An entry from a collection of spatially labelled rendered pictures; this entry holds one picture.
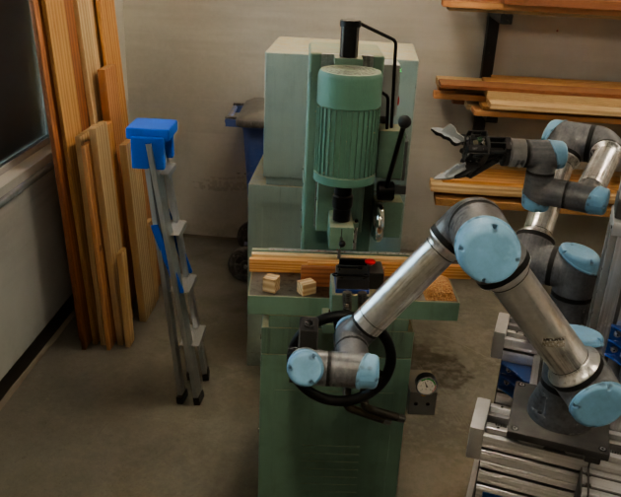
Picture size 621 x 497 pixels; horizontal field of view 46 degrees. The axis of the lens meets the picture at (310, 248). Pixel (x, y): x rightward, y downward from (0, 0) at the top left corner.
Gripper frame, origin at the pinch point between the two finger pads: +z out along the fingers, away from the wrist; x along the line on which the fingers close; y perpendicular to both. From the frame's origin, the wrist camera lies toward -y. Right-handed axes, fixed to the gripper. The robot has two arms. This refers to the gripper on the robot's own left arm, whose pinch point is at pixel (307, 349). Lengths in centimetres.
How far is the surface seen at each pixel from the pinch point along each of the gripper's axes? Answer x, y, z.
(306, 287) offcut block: -1.6, -16.3, 18.9
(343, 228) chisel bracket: 7.8, -34.1, 21.9
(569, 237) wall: 155, -67, 264
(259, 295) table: -14.4, -13.2, 19.3
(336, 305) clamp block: 7.0, -11.9, 9.9
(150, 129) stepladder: -63, -71, 74
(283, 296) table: -7.7, -13.4, 19.4
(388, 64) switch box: 18, -86, 31
